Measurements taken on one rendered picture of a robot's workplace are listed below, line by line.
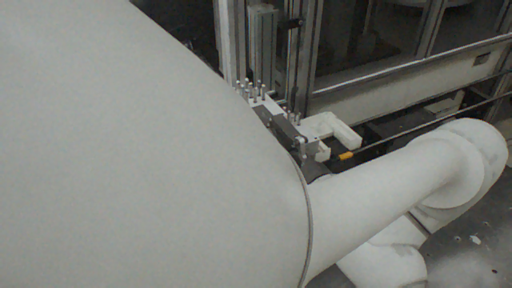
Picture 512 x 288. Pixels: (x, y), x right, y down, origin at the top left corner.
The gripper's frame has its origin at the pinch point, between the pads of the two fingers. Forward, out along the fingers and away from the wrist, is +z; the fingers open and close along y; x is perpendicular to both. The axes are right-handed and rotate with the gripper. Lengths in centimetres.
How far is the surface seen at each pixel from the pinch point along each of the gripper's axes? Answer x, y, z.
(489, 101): -86, -21, 2
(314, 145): -15.2, -12.2, 0.9
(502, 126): -203, -104, 44
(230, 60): -2.3, 4.0, 21.8
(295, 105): -22.7, -15.5, 21.3
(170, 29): 0, -5, 65
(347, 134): -27.9, -15.5, 3.4
